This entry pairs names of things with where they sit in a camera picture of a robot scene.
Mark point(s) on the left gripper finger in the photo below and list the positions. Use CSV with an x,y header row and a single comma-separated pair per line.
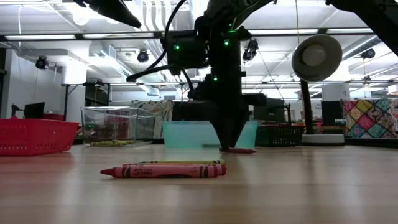
x,y
122,6
115,12

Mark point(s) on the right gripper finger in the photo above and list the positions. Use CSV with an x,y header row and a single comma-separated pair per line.
x,y
233,133
219,130

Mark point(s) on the red crayon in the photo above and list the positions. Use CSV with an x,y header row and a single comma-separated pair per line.
x,y
241,151
222,169
161,172

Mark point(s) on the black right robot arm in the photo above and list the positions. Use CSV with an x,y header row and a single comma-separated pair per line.
x,y
224,56

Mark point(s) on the teal plastic bin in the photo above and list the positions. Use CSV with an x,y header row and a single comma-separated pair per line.
x,y
186,135

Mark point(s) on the black overhead light bar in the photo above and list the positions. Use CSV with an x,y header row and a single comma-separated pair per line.
x,y
79,36

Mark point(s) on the black partition panel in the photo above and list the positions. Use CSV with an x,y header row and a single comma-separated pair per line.
x,y
181,111

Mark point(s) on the black plastic basket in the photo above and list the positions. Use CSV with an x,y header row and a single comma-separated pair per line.
x,y
280,137

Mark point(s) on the black ceiling spotlight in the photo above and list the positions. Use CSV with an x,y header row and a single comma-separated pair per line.
x,y
143,56
368,53
42,62

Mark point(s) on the floral patterned cloth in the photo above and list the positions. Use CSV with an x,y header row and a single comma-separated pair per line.
x,y
161,115

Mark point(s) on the dark shelf unit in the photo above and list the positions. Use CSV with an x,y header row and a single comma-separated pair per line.
x,y
96,95

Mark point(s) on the white desk lamp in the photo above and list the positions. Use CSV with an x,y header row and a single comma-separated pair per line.
x,y
317,56

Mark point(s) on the clear plastic bin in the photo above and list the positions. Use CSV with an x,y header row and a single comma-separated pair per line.
x,y
102,124

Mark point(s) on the colourful patchwork quilt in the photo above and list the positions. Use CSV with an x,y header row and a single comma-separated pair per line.
x,y
370,118

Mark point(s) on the red plastic basket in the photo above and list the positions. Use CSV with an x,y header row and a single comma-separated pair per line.
x,y
37,137

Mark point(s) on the black hanging camera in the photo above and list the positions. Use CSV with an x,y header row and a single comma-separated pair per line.
x,y
251,49

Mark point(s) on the black metal table frame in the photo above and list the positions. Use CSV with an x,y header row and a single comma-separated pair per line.
x,y
66,102

